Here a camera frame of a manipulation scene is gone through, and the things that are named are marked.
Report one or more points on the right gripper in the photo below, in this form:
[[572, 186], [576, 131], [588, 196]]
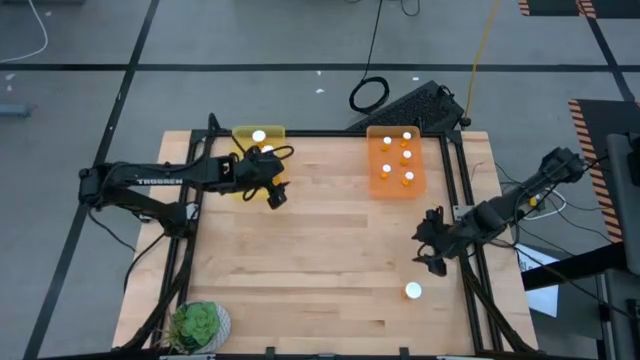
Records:
[[450, 237]]

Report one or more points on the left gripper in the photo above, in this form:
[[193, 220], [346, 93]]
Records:
[[260, 170]]

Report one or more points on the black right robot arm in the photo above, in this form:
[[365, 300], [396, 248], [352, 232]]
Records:
[[505, 215]]

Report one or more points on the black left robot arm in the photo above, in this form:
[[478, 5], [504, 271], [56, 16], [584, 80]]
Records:
[[160, 175]]

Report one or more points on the yellow translucent plastic bin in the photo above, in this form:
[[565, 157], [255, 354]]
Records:
[[276, 134]]

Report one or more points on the orange translucent plastic bin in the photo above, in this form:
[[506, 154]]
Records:
[[395, 192]]

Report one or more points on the white ball front right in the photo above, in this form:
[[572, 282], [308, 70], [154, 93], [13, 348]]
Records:
[[413, 290]]

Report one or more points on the white paper sheet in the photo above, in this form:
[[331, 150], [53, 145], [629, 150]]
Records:
[[545, 300]]

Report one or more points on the black perforated case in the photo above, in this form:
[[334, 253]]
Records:
[[415, 107]]

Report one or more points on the black metal beam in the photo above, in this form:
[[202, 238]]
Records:
[[575, 265]]

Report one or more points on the green succulent in white pot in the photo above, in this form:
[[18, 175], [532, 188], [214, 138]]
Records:
[[196, 326]]

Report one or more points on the grey cabinet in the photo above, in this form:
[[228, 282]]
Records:
[[622, 200]]

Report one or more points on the large hazard striped mat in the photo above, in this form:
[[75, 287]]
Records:
[[595, 115]]

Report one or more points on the small hazard striped mat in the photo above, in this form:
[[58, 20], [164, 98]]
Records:
[[555, 6]]

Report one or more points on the black metal table frame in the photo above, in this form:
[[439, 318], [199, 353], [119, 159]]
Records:
[[325, 133]]

